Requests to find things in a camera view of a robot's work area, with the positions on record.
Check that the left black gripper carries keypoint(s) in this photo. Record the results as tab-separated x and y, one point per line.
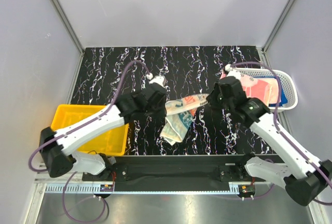
162	111

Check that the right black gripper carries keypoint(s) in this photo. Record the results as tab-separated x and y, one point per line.
211	97

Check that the pink patterned towel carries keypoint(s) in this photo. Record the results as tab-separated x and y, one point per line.
255	87

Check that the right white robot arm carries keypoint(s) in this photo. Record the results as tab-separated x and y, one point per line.
303	176

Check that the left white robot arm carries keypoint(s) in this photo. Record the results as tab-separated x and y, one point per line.
59	149

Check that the blue folded towel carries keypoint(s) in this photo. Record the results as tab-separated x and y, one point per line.
284	99

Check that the yellow plastic tray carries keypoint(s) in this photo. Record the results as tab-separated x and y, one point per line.
110	143

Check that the white perforated plastic basket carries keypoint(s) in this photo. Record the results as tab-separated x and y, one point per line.
286	82

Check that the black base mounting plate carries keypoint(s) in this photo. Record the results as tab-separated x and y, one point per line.
172	174

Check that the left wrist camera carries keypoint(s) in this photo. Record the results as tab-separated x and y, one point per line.
158	79

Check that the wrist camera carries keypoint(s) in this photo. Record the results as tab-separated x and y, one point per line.
158	79
230	71

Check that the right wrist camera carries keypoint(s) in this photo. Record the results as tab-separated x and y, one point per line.
230	71

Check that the slotted white cable duct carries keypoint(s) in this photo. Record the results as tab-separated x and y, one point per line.
80	188

